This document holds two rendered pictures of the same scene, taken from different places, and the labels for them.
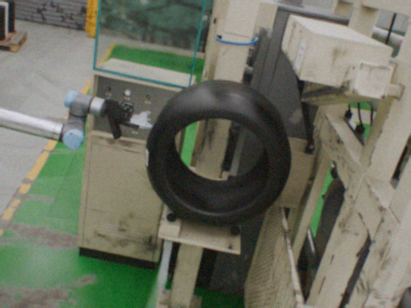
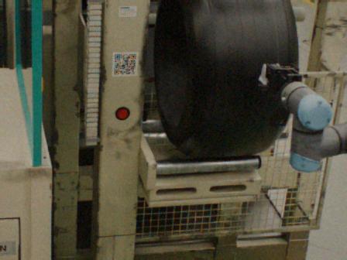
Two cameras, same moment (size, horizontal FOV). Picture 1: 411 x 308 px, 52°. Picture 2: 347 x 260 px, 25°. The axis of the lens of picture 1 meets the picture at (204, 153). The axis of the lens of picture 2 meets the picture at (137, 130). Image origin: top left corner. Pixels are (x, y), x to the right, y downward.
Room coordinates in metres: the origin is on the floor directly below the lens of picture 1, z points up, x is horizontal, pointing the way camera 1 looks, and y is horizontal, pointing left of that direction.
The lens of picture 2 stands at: (2.41, 2.13, 2.07)
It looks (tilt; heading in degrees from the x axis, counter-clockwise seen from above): 26 degrees down; 257
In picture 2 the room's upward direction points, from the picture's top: 3 degrees clockwise
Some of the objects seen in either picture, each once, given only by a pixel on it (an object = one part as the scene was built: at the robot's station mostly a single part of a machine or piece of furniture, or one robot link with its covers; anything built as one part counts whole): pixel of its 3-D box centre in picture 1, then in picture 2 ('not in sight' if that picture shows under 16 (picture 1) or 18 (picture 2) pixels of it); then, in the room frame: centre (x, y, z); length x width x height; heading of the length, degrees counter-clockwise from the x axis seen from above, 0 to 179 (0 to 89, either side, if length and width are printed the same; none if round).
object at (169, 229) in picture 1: (175, 210); (202, 183); (1.73, 0.09, 0.83); 0.36 x 0.09 x 0.06; 0
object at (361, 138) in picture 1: (357, 138); not in sight; (1.93, -0.69, 1.30); 0.83 x 0.13 x 0.08; 0
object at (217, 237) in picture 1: (202, 222); (190, 171); (1.73, -0.05, 0.80); 0.37 x 0.36 x 0.02; 90
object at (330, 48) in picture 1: (325, 48); not in sight; (1.60, -0.35, 1.71); 0.61 x 0.25 x 0.15; 0
